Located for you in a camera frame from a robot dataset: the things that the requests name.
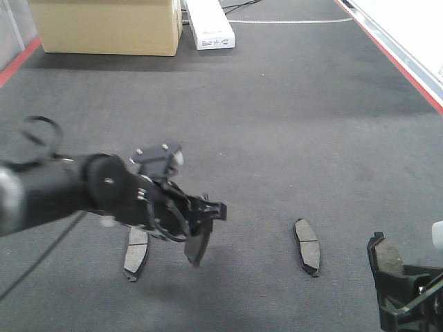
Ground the grey brake pad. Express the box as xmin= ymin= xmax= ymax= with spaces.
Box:
xmin=367 ymin=232 xmax=404 ymax=275
xmin=293 ymin=219 xmax=320 ymax=277
xmin=123 ymin=228 xmax=150 ymax=282
xmin=184 ymin=221 xmax=213 ymax=268

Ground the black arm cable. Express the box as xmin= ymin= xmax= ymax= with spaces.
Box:
xmin=0 ymin=115 xmax=65 ymax=167

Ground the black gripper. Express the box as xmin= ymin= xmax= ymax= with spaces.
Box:
xmin=86 ymin=154 xmax=227 ymax=242

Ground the white side panel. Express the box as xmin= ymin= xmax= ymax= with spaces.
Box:
xmin=351 ymin=1 xmax=442 ymax=98

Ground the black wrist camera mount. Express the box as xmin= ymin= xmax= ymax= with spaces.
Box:
xmin=129 ymin=140 xmax=184 ymax=179

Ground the black conveyor belt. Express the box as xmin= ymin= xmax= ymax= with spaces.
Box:
xmin=1 ymin=1 xmax=442 ymax=331

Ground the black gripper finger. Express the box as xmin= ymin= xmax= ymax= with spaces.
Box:
xmin=379 ymin=295 xmax=442 ymax=331
xmin=372 ymin=265 xmax=442 ymax=308

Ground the cardboard box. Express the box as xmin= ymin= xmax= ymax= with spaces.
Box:
xmin=28 ymin=1 xmax=182 ymax=56

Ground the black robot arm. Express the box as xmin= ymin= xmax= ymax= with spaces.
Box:
xmin=1 ymin=154 xmax=227 ymax=243

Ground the long white box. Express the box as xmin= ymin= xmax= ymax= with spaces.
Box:
xmin=185 ymin=0 xmax=235 ymax=50

